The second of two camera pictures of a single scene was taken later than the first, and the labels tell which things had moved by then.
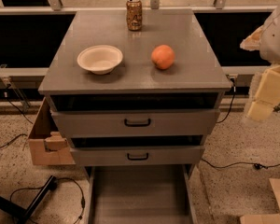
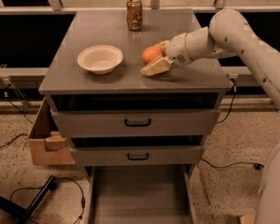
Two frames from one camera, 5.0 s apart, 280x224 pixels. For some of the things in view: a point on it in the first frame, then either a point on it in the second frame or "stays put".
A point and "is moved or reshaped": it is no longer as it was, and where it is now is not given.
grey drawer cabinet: x=138 y=92 stays put
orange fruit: x=162 y=57 is moved or reshaped
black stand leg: x=20 y=214 stays put
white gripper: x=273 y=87 -> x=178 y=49
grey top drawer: x=136 y=123 stays put
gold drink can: x=134 y=14 stays put
